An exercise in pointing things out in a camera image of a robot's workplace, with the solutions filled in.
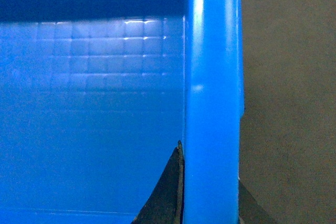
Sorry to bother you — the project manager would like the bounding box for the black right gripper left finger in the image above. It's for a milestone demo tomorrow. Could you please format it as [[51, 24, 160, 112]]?
[[132, 140, 184, 224]]

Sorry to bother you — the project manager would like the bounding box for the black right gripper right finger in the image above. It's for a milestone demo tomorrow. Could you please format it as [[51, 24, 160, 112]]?
[[238, 179, 277, 224]]

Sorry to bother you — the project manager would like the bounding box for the large blue plastic crate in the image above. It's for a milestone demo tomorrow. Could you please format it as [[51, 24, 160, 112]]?
[[1, 0, 244, 223]]

